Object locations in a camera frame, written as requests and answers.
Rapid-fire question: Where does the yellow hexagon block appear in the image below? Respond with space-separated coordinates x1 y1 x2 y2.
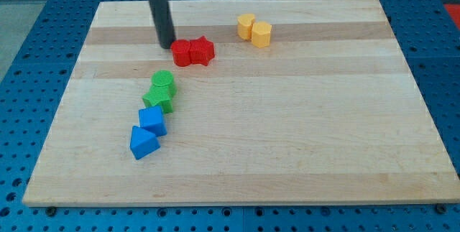
251 22 272 48

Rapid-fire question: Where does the wooden board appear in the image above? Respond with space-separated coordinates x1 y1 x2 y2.
23 0 459 207

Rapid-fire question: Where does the green star block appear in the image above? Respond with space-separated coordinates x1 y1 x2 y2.
142 85 177 113

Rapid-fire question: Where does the red cylinder block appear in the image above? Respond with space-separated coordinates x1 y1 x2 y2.
170 40 191 67

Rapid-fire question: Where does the blue triangle block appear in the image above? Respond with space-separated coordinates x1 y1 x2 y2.
129 126 160 160

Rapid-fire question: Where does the red star block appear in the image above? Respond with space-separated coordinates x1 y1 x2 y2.
189 36 215 66

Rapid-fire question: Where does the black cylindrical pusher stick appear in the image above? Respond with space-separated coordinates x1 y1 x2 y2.
149 0 176 49

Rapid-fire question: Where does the green cylinder block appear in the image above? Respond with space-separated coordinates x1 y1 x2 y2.
151 70 177 97

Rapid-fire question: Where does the yellow heart block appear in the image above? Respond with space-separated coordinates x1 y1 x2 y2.
237 13 256 40

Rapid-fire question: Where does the blue cube block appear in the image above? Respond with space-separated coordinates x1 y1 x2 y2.
138 106 167 136

